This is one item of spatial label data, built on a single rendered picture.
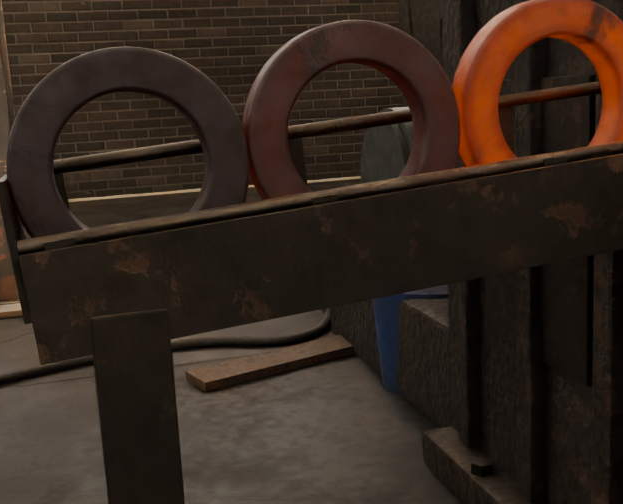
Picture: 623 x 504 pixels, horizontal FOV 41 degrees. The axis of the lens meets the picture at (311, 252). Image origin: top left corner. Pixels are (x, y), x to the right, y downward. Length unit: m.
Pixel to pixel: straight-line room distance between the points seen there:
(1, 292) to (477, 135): 2.68
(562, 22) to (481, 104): 0.10
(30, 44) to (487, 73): 6.14
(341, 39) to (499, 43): 0.14
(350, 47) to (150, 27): 6.11
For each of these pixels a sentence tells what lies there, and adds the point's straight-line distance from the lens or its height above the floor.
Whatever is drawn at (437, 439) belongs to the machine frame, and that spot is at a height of 0.07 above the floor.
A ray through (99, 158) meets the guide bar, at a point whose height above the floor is 0.68.
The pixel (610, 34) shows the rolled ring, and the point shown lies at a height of 0.76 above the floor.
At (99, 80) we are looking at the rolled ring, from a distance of 0.67.
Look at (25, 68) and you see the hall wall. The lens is 6.76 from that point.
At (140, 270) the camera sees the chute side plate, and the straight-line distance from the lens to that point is 0.65.
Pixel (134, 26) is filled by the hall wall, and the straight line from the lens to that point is 6.78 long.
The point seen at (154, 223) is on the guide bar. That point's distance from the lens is 0.65.
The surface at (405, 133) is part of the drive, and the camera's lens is 2.02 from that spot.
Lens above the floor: 0.72
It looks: 11 degrees down
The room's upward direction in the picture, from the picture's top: 3 degrees counter-clockwise
